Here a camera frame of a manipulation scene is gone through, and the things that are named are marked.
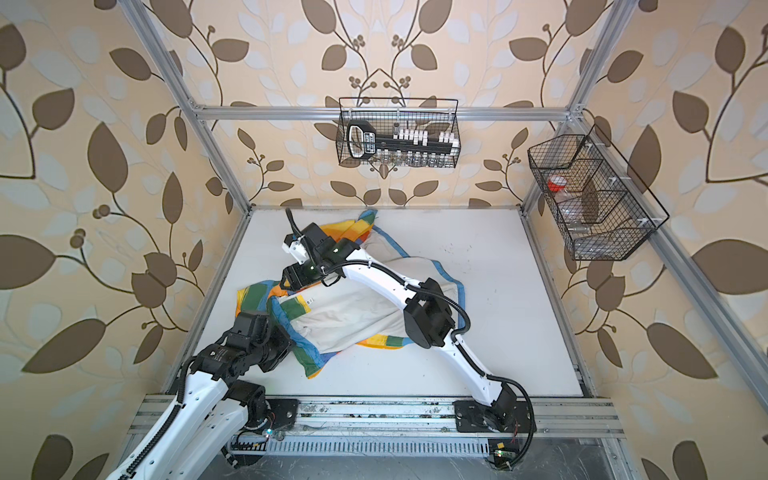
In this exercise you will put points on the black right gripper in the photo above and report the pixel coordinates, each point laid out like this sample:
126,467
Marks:
297,278

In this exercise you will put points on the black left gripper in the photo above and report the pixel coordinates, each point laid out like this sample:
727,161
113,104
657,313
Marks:
286,344

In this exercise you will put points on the rainbow coloured jacket white lining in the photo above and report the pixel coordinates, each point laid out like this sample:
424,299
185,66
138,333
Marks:
324,321

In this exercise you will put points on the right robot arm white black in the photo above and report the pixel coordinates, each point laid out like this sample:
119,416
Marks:
431,318

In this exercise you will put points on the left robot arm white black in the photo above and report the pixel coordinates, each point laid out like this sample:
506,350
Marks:
213,403

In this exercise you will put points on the black white tool in basket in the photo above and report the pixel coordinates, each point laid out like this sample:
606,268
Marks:
398,144

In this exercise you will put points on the red lidded clear container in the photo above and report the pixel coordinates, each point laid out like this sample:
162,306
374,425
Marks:
556,183

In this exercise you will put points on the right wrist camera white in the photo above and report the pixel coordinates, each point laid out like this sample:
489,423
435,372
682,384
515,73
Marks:
295,247

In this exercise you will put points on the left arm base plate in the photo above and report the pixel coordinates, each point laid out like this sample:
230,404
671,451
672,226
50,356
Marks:
271,414

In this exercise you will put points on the black wire basket back wall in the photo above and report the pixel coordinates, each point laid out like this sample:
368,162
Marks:
432,113

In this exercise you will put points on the black wire basket wall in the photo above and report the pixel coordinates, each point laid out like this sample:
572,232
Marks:
607,210
432,113

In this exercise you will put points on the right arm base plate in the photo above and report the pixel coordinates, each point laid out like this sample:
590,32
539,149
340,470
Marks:
472,417

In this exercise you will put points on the black wire basket right wall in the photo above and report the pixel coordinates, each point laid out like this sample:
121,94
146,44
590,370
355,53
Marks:
607,210

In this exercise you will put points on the aluminium frame rails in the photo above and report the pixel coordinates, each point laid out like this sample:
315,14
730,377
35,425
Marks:
704,279

